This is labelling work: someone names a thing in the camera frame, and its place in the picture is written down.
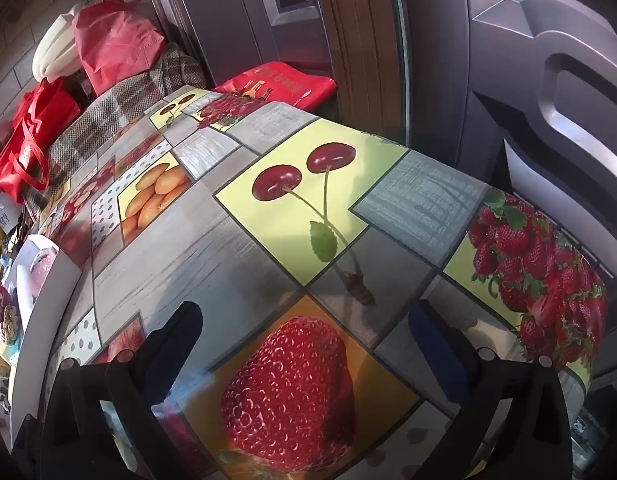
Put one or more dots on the red fabric bag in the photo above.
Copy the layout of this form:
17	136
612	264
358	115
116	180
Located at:
113	45

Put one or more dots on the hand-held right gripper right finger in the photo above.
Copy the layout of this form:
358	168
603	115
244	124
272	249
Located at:
431	347

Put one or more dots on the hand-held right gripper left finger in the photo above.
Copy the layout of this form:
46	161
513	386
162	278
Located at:
176	340

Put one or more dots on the khaki white knotted socks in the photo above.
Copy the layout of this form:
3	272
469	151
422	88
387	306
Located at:
9	327

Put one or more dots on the brown plaid cloth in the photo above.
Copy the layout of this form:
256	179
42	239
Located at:
113	105

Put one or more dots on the white foam sheets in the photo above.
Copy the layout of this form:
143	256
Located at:
53	55

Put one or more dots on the white cardboard box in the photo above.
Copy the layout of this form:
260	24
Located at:
48	292

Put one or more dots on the shiny red tote bag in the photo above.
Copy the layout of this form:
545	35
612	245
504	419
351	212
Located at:
33	130

